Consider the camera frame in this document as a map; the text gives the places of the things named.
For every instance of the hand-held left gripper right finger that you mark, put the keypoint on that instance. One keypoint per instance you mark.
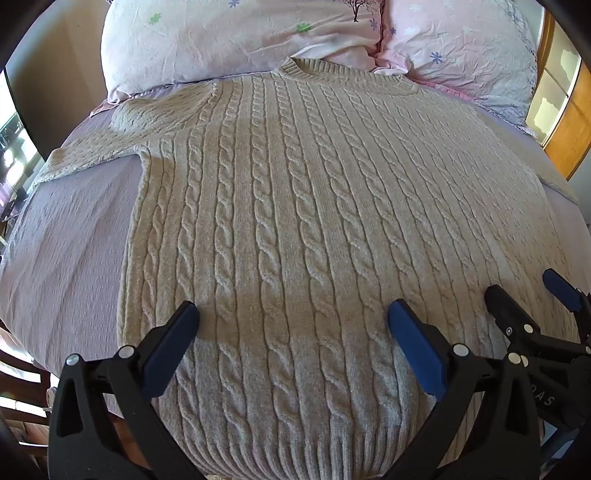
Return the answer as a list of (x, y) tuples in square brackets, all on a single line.
[(415, 344)]

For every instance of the wooden chair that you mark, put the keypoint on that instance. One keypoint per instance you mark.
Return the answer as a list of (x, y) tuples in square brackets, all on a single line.
[(23, 383)]

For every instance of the window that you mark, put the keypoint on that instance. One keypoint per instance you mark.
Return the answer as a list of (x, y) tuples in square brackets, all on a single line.
[(16, 147)]

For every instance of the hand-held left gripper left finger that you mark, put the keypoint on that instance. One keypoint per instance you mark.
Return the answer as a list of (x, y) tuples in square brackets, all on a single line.
[(168, 350)]

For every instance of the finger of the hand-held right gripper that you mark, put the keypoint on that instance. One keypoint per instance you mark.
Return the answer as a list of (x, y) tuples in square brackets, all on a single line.
[(561, 288), (510, 316)]

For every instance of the lavender bed sheet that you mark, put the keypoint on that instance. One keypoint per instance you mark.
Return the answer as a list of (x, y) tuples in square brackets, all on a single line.
[(69, 249)]

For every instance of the pink floral pillow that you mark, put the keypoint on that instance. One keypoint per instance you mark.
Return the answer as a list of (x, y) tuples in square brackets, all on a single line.
[(217, 37), (461, 50)]

